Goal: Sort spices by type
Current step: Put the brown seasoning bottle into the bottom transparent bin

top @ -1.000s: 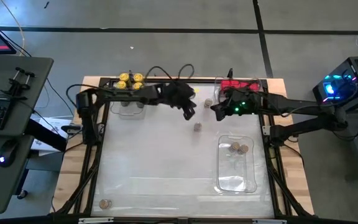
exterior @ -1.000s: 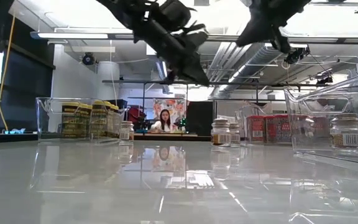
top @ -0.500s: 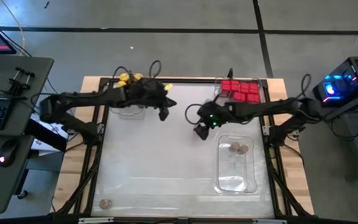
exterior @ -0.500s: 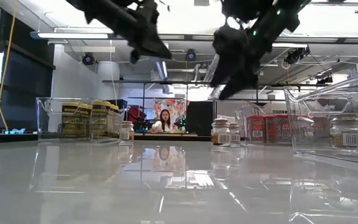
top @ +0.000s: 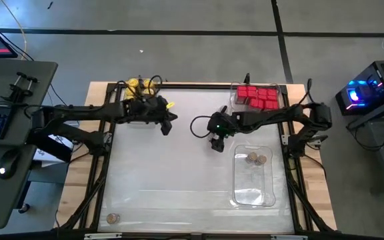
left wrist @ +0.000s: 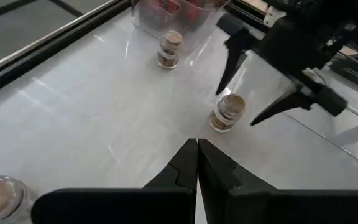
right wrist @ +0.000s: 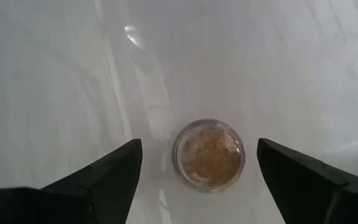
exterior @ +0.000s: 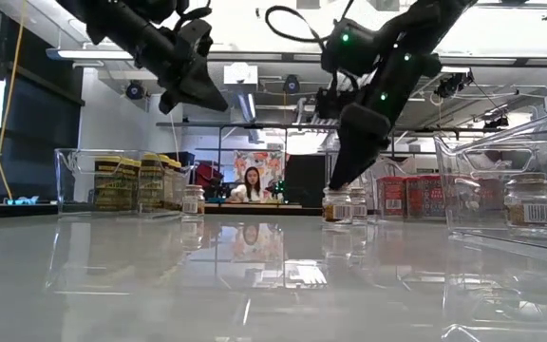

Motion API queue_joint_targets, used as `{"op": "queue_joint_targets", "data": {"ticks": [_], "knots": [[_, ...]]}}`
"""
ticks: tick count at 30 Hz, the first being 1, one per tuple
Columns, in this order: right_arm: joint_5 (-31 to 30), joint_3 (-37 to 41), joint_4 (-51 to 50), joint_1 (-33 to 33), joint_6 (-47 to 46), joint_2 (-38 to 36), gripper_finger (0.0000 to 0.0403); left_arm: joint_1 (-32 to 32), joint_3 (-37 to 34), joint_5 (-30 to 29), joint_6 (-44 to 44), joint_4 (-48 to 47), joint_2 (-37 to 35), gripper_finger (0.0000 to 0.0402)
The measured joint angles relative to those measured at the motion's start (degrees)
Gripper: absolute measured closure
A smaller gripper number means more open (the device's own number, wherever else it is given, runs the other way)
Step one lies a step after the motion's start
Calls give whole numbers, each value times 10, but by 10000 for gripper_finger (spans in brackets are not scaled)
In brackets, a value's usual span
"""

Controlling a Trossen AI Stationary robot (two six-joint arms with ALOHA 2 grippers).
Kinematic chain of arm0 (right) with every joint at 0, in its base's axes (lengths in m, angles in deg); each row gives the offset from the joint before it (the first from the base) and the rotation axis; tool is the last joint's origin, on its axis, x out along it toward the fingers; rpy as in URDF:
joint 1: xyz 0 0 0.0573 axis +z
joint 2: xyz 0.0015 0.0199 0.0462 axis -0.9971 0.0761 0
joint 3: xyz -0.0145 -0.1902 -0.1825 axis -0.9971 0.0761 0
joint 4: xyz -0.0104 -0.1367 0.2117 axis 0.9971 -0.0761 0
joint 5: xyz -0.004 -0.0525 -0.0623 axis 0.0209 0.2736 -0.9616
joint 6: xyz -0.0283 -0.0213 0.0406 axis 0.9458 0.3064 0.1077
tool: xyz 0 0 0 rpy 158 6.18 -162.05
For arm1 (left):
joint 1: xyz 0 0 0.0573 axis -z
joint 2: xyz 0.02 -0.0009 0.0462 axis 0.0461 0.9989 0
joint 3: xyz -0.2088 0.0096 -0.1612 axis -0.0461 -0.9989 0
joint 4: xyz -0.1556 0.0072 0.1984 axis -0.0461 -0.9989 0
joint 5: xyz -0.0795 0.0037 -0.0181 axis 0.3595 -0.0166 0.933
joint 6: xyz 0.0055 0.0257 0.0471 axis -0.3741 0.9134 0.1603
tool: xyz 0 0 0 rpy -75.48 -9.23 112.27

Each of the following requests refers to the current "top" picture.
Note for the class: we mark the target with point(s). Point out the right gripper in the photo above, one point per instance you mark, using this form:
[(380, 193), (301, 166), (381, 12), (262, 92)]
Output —
[(218, 145)]

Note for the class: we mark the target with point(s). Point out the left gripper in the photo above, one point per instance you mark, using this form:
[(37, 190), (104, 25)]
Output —
[(145, 110)]

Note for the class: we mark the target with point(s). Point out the clear plastic bin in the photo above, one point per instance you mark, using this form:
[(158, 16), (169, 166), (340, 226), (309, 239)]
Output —
[(142, 126), (240, 105), (253, 186)]

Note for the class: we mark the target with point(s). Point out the small glass spice jar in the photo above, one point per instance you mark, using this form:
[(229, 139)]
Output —
[(252, 156), (261, 160), (112, 218)]

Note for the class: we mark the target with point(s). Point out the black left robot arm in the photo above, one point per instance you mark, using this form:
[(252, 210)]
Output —
[(78, 112)]

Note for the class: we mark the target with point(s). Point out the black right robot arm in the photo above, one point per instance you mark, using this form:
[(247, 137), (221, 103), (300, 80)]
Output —
[(278, 115)]

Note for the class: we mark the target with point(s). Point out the yellow tape tag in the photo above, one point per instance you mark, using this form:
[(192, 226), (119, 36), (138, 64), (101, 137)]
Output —
[(169, 105)]

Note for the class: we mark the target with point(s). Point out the white glossy table sheet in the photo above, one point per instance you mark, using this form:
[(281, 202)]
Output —
[(178, 173)]

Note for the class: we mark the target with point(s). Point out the black table clamp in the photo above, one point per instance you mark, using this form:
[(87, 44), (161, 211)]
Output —
[(247, 78)]

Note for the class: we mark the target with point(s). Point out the black desk foot bar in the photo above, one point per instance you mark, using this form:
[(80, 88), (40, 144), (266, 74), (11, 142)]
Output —
[(52, 148)]

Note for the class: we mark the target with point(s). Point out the white paper sheets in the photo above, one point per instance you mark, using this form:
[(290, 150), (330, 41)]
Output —
[(43, 156)]

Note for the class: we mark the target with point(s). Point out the dark grey desk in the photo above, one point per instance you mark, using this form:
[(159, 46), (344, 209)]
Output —
[(25, 100)]

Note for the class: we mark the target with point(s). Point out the computer tower with lights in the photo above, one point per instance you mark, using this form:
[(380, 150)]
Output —
[(365, 96)]

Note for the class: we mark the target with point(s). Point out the black clamp stand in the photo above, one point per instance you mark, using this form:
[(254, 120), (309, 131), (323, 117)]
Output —
[(18, 93)]

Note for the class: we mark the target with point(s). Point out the black computer mouse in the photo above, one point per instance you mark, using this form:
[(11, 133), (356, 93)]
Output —
[(8, 163)]

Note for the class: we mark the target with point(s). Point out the black desk caster wheel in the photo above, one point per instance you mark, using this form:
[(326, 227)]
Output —
[(24, 208)]

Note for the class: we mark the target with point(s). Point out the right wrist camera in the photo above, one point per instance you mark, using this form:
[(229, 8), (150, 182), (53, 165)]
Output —
[(215, 126)]

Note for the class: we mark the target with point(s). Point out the black aluminium table frame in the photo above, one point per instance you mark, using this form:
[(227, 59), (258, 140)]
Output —
[(195, 86)]

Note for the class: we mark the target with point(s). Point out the silver metal bracket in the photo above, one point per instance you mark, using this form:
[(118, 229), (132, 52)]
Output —
[(102, 236), (288, 237)]

